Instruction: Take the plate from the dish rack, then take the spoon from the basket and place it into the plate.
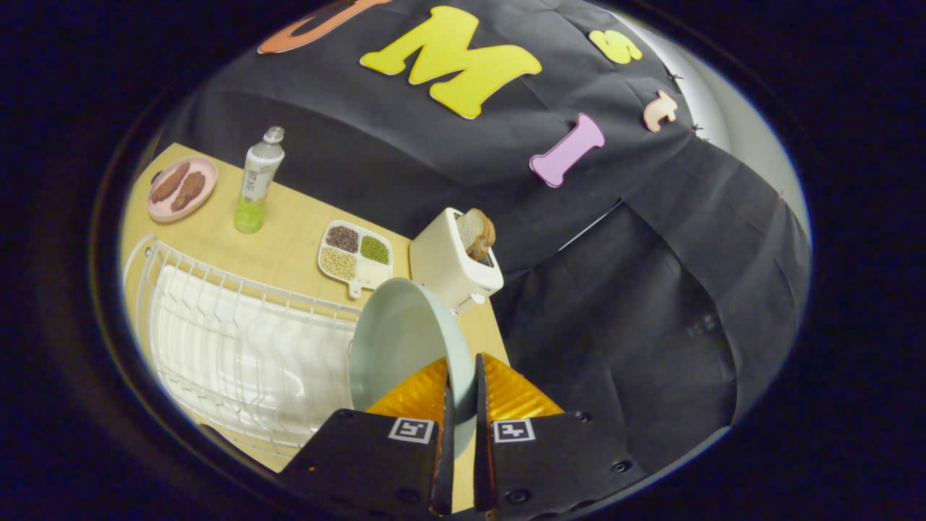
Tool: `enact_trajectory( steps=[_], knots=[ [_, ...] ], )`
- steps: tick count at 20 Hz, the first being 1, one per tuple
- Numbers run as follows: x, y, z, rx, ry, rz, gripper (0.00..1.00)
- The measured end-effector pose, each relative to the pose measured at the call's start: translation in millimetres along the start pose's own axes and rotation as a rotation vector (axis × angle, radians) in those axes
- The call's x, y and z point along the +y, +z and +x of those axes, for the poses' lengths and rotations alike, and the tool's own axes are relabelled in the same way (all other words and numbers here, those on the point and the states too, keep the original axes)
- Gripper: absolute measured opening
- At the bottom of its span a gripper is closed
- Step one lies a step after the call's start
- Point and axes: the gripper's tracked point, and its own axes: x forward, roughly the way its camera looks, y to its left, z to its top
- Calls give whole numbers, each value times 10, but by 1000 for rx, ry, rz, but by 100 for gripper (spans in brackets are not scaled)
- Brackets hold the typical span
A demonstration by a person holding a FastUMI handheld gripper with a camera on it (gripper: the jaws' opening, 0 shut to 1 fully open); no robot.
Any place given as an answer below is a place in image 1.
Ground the white drip tray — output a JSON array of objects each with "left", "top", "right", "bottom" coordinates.
[{"left": 148, "top": 264, "right": 355, "bottom": 435}]

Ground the pink plate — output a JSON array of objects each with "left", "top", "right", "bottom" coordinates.
[{"left": 147, "top": 157, "right": 218, "bottom": 223}]

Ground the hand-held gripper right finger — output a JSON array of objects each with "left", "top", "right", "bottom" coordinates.
[{"left": 474, "top": 352, "right": 648, "bottom": 514}]

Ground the white wire dish rack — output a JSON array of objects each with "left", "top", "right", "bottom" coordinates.
[{"left": 122, "top": 233, "right": 362, "bottom": 458}]

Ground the white toaster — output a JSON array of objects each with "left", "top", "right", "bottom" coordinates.
[{"left": 409, "top": 208, "right": 505, "bottom": 315}]

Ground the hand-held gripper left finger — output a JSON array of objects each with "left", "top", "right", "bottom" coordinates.
[{"left": 279, "top": 357, "right": 456, "bottom": 516}]

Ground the light green plate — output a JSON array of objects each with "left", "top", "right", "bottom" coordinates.
[{"left": 349, "top": 277, "right": 478, "bottom": 457}]

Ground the black backdrop cloth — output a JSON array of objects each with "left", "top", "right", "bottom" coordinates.
[{"left": 156, "top": 0, "right": 811, "bottom": 478}]

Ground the white divided tray with beans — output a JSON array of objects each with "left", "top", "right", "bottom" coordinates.
[{"left": 318, "top": 220, "right": 394, "bottom": 299}]

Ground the brown food piece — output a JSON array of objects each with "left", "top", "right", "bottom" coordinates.
[
  {"left": 170, "top": 171, "right": 207, "bottom": 212},
  {"left": 150, "top": 162, "right": 190, "bottom": 204}
]

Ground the brown bread slice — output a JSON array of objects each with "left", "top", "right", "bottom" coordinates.
[{"left": 456, "top": 208, "right": 497, "bottom": 261}]

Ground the clear bottle with green liquid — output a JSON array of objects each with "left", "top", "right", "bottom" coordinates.
[{"left": 234, "top": 126, "right": 286, "bottom": 234}]

